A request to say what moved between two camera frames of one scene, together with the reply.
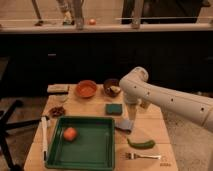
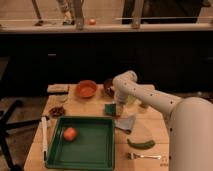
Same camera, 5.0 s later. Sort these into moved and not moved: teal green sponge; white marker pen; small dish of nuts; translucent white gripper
Moved: translucent white gripper
Not moved: teal green sponge; white marker pen; small dish of nuts
